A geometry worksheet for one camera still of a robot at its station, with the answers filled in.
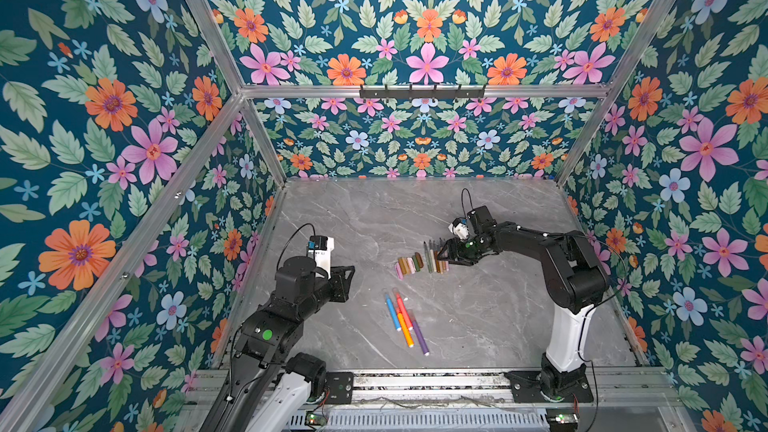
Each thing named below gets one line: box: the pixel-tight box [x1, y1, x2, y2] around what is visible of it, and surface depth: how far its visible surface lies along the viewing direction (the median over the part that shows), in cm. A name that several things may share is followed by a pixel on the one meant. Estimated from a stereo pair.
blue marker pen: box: [385, 293, 401, 332], surface depth 87 cm
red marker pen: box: [396, 292, 413, 331], surface depth 87 cm
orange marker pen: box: [397, 312, 414, 348], surface depth 84 cm
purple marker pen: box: [410, 310, 430, 356], surface depth 84 cm
